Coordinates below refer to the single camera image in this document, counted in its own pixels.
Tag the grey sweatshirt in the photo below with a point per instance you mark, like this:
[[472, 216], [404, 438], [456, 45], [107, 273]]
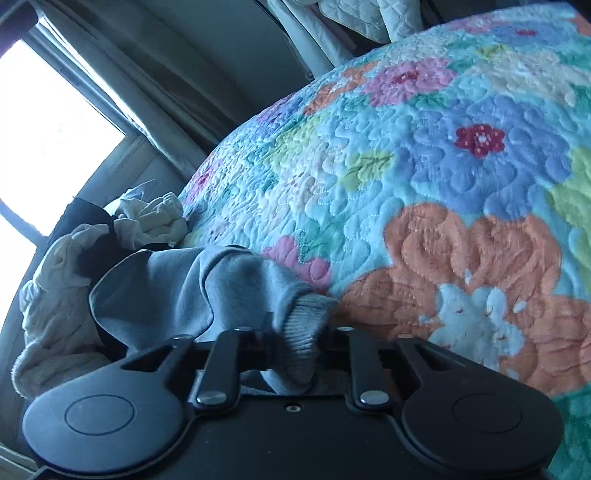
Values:
[[184, 286]]

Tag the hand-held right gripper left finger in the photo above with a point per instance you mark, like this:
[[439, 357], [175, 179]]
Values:
[[225, 353]]

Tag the cream knitted garment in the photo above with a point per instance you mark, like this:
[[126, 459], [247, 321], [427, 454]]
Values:
[[55, 300]]

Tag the white quilted pillows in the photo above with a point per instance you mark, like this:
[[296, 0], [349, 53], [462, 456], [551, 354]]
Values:
[[360, 16]]

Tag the white crumpled garment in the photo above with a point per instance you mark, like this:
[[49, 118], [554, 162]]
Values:
[[147, 221]]

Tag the black garment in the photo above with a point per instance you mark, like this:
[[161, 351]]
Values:
[[87, 217]]

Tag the window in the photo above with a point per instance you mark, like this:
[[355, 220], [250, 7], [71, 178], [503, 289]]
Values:
[[51, 115]]

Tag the floral quilted bedspread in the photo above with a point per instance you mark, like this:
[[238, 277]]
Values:
[[415, 161]]

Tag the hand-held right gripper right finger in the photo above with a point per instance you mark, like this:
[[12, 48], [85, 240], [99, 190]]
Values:
[[359, 357]]

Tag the grey curtain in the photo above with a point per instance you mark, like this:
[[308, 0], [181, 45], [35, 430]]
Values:
[[161, 87]]

